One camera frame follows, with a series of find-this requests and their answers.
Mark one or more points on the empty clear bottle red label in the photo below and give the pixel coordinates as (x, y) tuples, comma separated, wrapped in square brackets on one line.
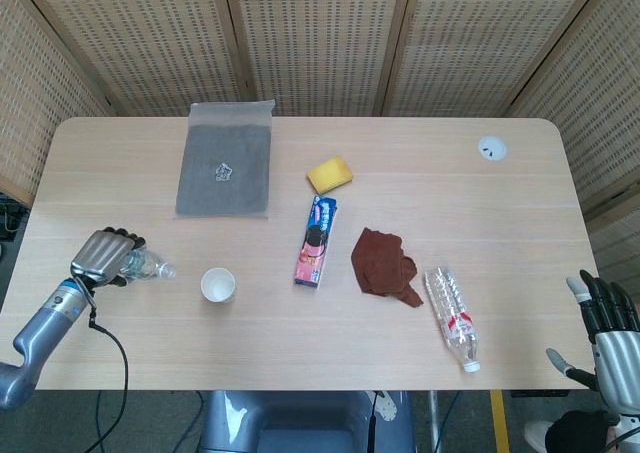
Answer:
[(452, 313)]

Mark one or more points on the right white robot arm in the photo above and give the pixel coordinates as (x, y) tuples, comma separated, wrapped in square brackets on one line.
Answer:
[(627, 433)]

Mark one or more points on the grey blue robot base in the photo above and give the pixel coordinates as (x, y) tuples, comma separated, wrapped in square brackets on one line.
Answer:
[(300, 423)]

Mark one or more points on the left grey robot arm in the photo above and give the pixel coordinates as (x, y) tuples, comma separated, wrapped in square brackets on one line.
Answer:
[(45, 323)]

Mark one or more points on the woven bamboo folding screen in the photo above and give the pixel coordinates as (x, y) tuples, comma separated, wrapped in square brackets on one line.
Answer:
[(320, 38)]

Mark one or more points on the small water bottle green label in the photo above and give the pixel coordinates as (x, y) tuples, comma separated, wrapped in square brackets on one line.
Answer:
[(147, 268)]

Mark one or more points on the grey towel in plastic bag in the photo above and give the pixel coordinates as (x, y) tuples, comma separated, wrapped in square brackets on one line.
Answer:
[(225, 173)]

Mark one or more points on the white shoe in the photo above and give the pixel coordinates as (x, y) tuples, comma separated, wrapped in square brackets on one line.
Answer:
[(537, 435)]

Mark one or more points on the black trouser leg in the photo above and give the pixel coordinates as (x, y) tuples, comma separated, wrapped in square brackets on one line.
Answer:
[(580, 433)]

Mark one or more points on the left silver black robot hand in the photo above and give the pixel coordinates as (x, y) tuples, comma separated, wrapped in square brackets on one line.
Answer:
[(102, 255)]

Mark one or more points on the white paper cup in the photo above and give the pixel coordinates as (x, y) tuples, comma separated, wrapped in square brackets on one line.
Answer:
[(218, 286)]

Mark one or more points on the blue pink carton box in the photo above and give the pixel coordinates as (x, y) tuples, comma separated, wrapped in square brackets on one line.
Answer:
[(316, 243)]

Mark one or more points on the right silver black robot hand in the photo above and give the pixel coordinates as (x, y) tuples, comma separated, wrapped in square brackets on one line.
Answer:
[(617, 363)]

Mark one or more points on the yellow sponge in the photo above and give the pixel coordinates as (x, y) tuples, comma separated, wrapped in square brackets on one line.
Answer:
[(329, 174)]

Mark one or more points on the yellow floor tape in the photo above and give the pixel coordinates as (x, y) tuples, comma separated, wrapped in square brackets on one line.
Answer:
[(498, 418)]

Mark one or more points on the brown crumpled cloth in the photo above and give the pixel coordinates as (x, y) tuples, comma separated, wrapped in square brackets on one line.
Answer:
[(382, 265)]

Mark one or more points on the silver table leg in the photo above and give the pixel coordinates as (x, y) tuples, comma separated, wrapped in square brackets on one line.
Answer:
[(434, 418)]

